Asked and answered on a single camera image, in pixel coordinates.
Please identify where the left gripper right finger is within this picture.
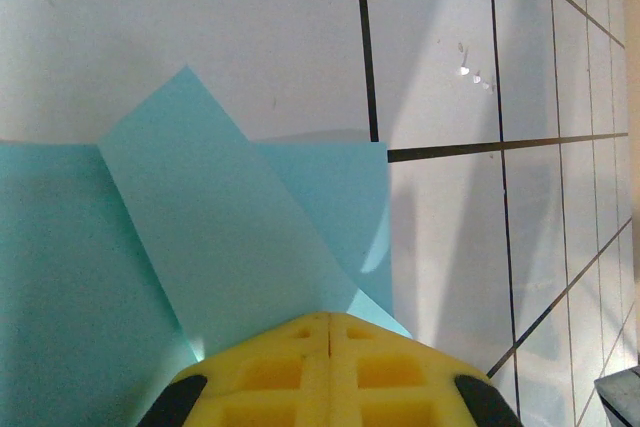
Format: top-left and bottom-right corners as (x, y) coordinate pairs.
(329, 312), (524, 427)

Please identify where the light blue cloth shirt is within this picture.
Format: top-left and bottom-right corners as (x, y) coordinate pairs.
(0, 64), (414, 427)

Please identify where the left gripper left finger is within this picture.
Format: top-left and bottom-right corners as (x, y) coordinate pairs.
(134, 312), (331, 427)

